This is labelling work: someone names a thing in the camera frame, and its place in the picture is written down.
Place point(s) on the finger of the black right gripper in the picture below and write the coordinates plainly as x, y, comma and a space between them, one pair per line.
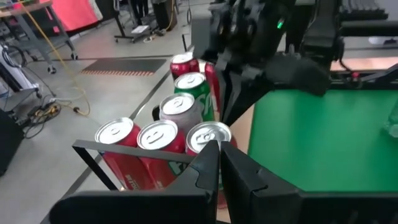
242, 93
225, 90

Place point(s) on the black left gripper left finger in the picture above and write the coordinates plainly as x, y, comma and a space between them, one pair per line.
186, 205

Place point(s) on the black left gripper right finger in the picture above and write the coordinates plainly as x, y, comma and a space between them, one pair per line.
264, 202

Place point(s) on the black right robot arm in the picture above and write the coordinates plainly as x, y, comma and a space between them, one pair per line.
248, 18

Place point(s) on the green table mat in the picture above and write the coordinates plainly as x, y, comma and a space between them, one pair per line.
311, 140

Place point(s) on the grey desk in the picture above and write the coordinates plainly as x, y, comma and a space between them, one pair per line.
357, 43

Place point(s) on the black computer tower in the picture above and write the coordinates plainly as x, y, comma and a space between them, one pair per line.
164, 15

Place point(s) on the black backlit keyboard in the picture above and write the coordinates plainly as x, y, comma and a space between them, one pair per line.
363, 9

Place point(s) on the black orange-striped floor mat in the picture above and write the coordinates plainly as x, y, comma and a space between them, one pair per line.
124, 65

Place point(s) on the white paper sheet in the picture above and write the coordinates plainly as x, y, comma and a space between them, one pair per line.
140, 29

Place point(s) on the black rolling stand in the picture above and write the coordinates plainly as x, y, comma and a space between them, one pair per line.
118, 21

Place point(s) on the red cloth panel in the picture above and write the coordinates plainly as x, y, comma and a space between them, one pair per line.
74, 12

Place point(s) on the black box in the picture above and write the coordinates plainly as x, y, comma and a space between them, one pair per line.
11, 140

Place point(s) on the white utility cart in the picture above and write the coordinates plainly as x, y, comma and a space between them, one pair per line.
15, 77

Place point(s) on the grey rolling workbench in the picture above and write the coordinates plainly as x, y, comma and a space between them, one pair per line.
23, 12

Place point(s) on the wooden shelf with black frame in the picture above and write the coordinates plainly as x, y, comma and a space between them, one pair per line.
242, 133

